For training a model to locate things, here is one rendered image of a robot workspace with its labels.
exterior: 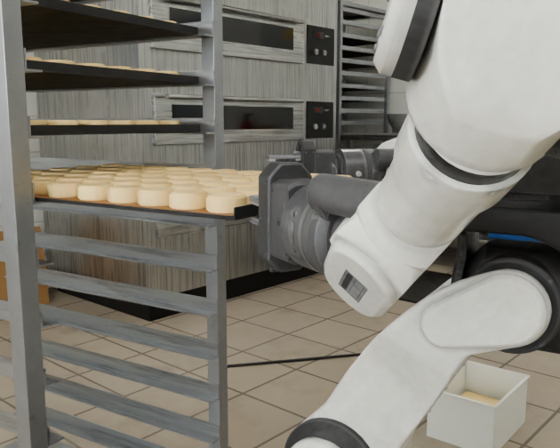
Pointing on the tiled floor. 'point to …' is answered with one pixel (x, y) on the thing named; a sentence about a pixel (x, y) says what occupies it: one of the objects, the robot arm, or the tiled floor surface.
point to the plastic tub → (479, 407)
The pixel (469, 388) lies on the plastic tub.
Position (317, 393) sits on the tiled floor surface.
